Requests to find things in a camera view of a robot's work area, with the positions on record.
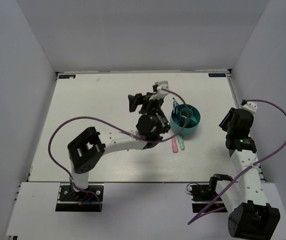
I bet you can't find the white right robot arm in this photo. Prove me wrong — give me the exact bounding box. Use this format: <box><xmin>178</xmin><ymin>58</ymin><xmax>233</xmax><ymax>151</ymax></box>
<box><xmin>208</xmin><ymin>108</ymin><xmax>281</xmax><ymax>240</ymax></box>

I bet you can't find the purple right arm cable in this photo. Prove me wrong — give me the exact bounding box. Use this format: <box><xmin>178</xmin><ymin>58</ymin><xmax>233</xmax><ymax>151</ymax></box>
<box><xmin>187</xmin><ymin>99</ymin><xmax>286</xmax><ymax>226</ymax></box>

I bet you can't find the left corner label sticker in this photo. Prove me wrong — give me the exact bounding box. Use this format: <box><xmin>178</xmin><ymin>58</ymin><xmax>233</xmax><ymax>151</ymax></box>
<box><xmin>58</xmin><ymin>74</ymin><xmax>76</xmax><ymax>79</ymax></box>

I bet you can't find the green black highlighter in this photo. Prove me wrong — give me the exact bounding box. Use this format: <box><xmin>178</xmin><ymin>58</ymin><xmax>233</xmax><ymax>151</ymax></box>
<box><xmin>180</xmin><ymin>117</ymin><xmax>186</xmax><ymax>127</ymax></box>

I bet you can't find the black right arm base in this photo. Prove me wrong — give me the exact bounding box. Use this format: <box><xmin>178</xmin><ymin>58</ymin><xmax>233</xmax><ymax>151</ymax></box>
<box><xmin>186</xmin><ymin>174</ymin><xmax>233</xmax><ymax>213</ymax></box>

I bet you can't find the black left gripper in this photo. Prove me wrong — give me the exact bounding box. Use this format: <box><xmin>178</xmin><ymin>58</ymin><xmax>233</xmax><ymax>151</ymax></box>
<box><xmin>127</xmin><ymin>91</ymin><xmax>171</xmax><ymax>130</ymax></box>

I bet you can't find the corner label sticker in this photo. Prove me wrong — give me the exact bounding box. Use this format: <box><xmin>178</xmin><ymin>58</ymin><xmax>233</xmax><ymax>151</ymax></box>
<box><xmin>58</xmin><ymin>74</ymin><xmax>76</xmax><ymax>79</ymax></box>
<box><xmin>208</xmin><ymin>73</ymin><xmax>226</xmax><ymax>78</ymax></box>

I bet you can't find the pink eraser pen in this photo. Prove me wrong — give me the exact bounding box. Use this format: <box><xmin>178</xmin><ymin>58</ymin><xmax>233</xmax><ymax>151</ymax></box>
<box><xmin>171</xmin><ymin>137</ymin><xmax>179</xmax><ymax>153</ymax></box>

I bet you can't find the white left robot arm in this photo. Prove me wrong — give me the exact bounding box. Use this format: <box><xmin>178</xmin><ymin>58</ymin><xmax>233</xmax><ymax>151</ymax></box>
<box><xmin>67</xmin><ymin>90</ymin><xmax>170</xmax><ymax>200</ymax></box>

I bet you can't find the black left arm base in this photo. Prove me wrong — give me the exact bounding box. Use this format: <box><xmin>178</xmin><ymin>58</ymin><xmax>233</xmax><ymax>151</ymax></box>
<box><xmin>55</xmin><ymin>184</ymin><xmax>104</xmax><ymax>213</ymax></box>

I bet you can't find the mint green eraser pen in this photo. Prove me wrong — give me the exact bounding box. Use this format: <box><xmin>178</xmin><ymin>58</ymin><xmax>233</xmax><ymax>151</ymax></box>
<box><xmin>177</xmin><ymin>135</ymin><xmax>185</xmax><ymax>151</ymax></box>

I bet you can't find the blue ballpoint pen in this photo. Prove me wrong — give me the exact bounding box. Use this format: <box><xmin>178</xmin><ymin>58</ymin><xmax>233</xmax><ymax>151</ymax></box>
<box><xmin>172</xmin><ymin>97</ymin><xmax>175</xmax><ymax>118</ymax></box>

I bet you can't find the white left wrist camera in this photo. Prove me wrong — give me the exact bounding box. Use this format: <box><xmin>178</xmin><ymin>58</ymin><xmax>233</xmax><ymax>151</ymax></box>
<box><xmin>150</xmin><ymin>81</ymin><xmax>169</xmax><ymax>100</ymax></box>

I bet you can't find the right corner label sticker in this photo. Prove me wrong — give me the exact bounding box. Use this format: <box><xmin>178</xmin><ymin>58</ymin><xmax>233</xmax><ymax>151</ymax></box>
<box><xmin>208</xmin><ymin>73</ymin><xmax>226</xmax><ymax>78</ymax></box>

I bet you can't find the dark blue gel pen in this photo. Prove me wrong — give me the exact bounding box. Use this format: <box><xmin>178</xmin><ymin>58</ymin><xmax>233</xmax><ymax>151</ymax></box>
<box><xmin>175</xmin><ymin>103</ymin><xmax>179</xmax><ymax>118</ymax></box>

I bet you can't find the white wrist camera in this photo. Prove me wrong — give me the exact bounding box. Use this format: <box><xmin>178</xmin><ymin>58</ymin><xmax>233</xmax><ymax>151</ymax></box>
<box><xmin>150</xmin><ymin>81</ymin><xmax>169</xmax><ymax>100</ymax></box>
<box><xmin>240</xmin><ymin>99</ymin><xmax>258</xmax><ymax>115</ymax></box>

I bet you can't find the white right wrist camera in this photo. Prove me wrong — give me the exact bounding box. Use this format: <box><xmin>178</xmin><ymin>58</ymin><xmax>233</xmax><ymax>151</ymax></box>
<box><xmin>240</xmin><ymin>99</ymin><xmax>258</xmax><ymax>115</ymax></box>

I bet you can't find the teal round desk organizer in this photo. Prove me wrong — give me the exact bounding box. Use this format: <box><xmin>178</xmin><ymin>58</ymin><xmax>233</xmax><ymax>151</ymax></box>
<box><xmin>170</xmin><ymin>104</ymin><xmax>201</xmax><ymax>136</ymax></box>

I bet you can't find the green cap slim pen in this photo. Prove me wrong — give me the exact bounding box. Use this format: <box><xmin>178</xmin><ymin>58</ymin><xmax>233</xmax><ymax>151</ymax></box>
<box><xmin>174</xmin><ymin>101</ymin><xmax>179</xmax><ymax>119</ymax></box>

